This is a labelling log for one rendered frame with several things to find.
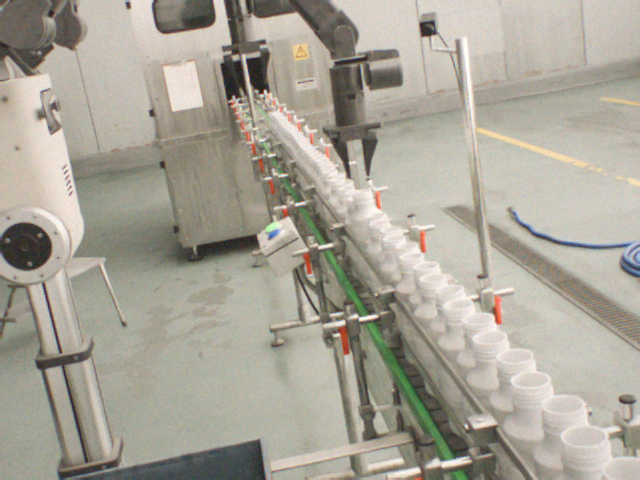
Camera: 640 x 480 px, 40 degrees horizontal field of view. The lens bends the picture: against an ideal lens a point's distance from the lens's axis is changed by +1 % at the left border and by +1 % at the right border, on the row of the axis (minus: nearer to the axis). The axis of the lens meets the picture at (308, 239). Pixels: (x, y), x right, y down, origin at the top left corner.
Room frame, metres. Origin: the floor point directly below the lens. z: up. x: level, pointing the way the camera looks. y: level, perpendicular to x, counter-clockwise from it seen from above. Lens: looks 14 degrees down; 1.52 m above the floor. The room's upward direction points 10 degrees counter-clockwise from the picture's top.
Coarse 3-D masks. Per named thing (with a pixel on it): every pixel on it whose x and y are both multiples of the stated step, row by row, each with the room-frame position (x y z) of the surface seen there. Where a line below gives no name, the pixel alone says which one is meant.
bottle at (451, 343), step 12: (456, 300) 0.99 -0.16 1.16; (468, 300) 0.98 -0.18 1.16; (444, 312) 0.97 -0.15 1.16; (456, 312) 0.96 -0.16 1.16; (468, 312) 0.96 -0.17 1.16; (456, 324) 0.96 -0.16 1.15; (444, 336) 0.97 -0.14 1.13; (456, 336) 0.96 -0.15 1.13; (444, 348) 0.96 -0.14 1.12; (456, 348) 0.95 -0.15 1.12; (456, 360) 0.95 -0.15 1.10; (444, 372) 0.97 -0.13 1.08; (444, 384) 0.97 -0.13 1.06; (456, 396) 0.95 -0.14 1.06; (456, 408) 0.95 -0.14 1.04; (456, 432) 0.96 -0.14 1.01
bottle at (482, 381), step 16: (480, 336) 0.87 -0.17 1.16; (496, 336) 0.87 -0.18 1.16; (480, 352) 0.85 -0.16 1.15; (496, 352) 0.84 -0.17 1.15; (480, 368) 0.85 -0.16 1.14; (496, 368) 0.84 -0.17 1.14; (480, 384) 0.84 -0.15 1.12; (496, 384) 0.83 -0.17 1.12; (480, 400) 0.84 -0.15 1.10; (496, 464) 0.83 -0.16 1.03
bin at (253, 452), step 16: (208, 448) 1.14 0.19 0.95; (224, 448) 1.14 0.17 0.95; (240, 448) 1.14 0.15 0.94; (256, 448) 1.14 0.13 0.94; (336, 448) 1.11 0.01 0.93; (352, 448) 1.10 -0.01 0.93; (368, 448) 1.10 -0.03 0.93; (384, 448) 1.10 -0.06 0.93; (416, 448) 1.10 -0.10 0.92; (128, 464) 1.13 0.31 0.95; (144, 464) 1.13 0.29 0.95; (160, 464) 1.13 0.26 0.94; (176, 464) 1.13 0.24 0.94; (192, 464) 1.14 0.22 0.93; (208, 464) 1.14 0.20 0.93; (224, 464) 1.14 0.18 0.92; (240, 464) 1.14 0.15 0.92; (256, 464) 1.14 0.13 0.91; (272, 464) 1.10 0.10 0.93; (288, 464) 1.09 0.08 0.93; (304, 464) 1.09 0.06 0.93
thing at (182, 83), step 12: (192, 60) 5.87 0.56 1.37; (168, 72) 5.85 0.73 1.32; (180, 72) 5.86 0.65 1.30; (192, 72) 5.86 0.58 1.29; (168, 84) 5.85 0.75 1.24; (180, 84) 5.85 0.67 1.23; (192, 84) 5.86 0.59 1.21; (168, 96) 5.84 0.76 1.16; (180, 96) 5.85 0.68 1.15; (192, 96) 5.86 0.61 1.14; (180, 108) 5.85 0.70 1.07; (192, 108) 5.85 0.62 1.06
